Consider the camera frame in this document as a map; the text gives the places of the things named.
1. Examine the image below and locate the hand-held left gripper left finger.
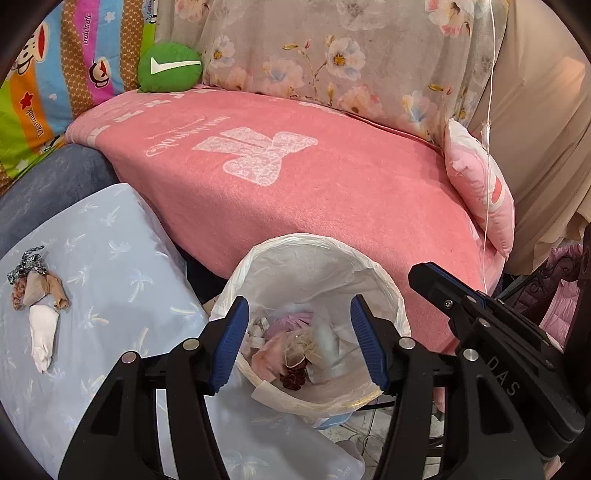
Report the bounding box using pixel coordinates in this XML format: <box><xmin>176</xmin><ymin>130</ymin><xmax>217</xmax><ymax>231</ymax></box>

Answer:
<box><xmin>58</xmin><ymin>295</ymin><xmax>252</xmax><ymax>480</ymax></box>

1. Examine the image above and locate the beige curtain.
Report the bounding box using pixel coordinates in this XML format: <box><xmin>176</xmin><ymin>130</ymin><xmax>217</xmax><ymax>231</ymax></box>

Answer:
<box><xmin>465</xmin><ymin>0</ymin><xmax>591</xmax><ymax>260</ymax></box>

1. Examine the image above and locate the pink beige cloth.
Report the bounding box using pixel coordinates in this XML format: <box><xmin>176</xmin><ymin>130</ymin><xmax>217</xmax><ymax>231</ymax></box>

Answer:
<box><xmin>252</xmin><ymin>330</ymin><xmax>324</xmax><ymax>376</ymax></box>

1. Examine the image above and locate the pink padded garment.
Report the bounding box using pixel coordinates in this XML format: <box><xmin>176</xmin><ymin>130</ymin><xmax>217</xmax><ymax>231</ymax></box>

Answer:
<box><xmin>539</xmin><ymin>244</ymin><xmax>588</xmax><ymax>348</ymax></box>

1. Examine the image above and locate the striped monkey print pillow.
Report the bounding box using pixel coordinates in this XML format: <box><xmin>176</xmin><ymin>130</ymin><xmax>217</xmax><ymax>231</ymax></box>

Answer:
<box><xmin>0</xmin><ymin>0</ymin><xmax>160</xmax><ymax>191</ymax></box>

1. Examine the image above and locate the black white patterned cloth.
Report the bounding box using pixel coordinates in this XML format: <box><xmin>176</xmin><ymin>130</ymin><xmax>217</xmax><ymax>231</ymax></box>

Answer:
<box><xmin>6</xmin><ymin>246</ymin><xmax>48</xmax><ymax>283</ymax></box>

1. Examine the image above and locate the dark red scrap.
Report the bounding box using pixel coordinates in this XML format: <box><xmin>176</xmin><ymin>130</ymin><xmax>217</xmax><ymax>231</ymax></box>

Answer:
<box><xmin>278</xmin><ymin>359</ymin><xmax>309</xmax><ymax>391</ymax></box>

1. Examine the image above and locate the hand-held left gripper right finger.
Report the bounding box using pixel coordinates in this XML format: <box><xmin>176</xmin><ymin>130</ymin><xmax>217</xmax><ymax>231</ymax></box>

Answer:
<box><xmin>349</xmin><ymin>294</ymin><xmax>537</xmax><ymax>480</ymax></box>

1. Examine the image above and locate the pink blanket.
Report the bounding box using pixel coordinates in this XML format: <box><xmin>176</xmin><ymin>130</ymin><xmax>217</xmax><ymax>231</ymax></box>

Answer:
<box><xmin>65</xmin><ymin>85</ymin><xmax>507</xmax><ymax>357</ymax></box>

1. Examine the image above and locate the blue grey sofa cushion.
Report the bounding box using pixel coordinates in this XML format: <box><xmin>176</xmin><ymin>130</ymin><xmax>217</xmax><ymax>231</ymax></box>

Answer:
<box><xmin>0</xmin><ymin>143</ymin><xmax>122</xmax><ymax>254</ymax></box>

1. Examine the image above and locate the white crumpled cloth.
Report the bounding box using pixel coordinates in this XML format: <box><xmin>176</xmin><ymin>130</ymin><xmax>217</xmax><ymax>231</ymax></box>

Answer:
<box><xmin>30</xmin><ymin>305</ymin><xmax>62</xmax><ymax>374</ymax></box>

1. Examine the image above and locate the small white tissue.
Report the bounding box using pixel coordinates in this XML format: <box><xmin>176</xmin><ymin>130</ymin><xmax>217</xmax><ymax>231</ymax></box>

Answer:
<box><xmin>247</xmin><ymin>316</ymin><xmax>271</xmax><ymax>352</ymax></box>

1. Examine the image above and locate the round bin with white liner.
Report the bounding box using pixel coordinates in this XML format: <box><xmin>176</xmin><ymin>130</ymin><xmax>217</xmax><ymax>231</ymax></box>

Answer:
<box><xmin>210</xmin><ymin>233</ymin><xmax>413</xmax><ymax>429</ymax></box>

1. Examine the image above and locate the thin white cord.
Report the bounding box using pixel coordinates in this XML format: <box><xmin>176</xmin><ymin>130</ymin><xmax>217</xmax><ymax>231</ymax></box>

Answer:
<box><xmin>480</xmin><ymin>0</ymin><xmax>498</xmax><ymax>296</ymax></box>

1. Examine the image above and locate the grey floral cloth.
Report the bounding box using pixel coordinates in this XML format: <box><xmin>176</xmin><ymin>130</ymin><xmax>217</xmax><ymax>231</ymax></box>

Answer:
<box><xmin>154</xmin><ymin>0</ymin><xmax>509</xmax><ymax>145</ymax></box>

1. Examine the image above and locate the small pink pillow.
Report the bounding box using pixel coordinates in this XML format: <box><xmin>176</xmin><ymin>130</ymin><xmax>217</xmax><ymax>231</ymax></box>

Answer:
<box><xmin>444</xmin><ymin>117</ymin><xmax>516</xmax><ymax>260</ymax></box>

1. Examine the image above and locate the green round cushion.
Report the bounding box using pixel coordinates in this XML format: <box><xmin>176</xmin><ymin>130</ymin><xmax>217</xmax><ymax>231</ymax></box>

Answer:
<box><xmin>137</xmin><ymin>41</ymin><xmax>204</xmax><ymax>94</ymax></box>

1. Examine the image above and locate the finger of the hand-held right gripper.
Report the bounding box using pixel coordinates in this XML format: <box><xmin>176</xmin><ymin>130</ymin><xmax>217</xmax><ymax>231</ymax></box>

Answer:
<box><xmin>427</xmin><ymin>261</ymin><xmax>500</xmax><ymax>304</ymax></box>
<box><xmin>409</xmin><ymin>263</ymin><xmax>482</xmax><ymax>325</ymax></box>

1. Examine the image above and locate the light blue palm print sheet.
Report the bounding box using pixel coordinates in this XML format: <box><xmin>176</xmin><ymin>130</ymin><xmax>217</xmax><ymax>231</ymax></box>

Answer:
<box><xmin>0</xmin><ymin>183</ymin><xmax>366</xmax><ymax>480</ymax></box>

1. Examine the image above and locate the dark metal scroll frame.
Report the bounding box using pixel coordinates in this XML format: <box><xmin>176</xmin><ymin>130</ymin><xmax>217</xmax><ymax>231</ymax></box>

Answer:
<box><xmin>498</xmin><ymin>256</ymin><xmax>583</xmax><ymax>319</ymax></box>

